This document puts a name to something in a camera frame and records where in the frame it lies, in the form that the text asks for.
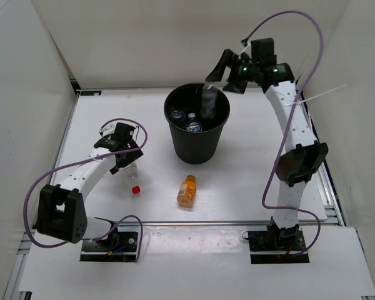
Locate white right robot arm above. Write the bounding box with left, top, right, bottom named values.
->
left=206, top=38, right=329, bottom=250

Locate black plastic waste bin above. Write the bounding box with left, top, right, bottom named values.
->
left=164, top=83, right=230, bottom=164

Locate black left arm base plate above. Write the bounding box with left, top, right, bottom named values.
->
left=79, top=226, right=140, bottom=263

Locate clear bottle red label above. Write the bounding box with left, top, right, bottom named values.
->
left=122, top=162, right=141, bottom=196

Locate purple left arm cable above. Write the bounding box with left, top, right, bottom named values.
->
left=23, top=117, right=149, bottom=262

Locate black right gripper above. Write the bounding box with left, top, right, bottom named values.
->
left=206, top=49, right=260, bottom=95

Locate white zip tie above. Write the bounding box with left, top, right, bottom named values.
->
left=281, top=84, right=348, bottom=109

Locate clear bottle black cap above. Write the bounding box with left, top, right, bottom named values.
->
left=201, top=82, right=218, bottom=119

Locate clear bottle blue cap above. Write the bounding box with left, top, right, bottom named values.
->
left=169, top=109, right=186, bottom=123

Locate orange juice bottle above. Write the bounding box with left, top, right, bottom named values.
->
left=177, top=175, right=197, bottom=208

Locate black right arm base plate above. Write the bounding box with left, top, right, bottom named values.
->
left=242, top=230, right=310, bottom=264

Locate clear bottle white cap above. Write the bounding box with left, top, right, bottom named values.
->
left=186, top=112, right=203, bottom=133

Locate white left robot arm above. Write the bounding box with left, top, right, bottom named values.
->
left=36, top=122, right=143, bottom=250

